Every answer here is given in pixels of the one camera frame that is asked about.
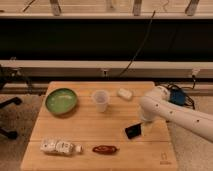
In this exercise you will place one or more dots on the black eraser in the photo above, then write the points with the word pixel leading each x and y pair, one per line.
pixel 133 131

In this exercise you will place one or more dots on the white ceramic cup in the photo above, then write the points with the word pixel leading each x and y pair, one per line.
pixel 101 100

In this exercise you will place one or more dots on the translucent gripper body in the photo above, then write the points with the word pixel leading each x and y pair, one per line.
pixel 147 120

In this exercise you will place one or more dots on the black office chair base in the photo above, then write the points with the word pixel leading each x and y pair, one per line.
pixel 12 135

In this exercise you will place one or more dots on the green bowl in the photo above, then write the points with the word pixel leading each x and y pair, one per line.
pixel 61 101

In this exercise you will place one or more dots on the blue power box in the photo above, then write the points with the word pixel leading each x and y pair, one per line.
pixel 177 97

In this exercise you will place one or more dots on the white soap bar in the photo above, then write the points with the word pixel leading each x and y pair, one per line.
pixel 125 94

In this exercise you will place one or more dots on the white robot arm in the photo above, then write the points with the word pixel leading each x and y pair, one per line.
pixel 156 103

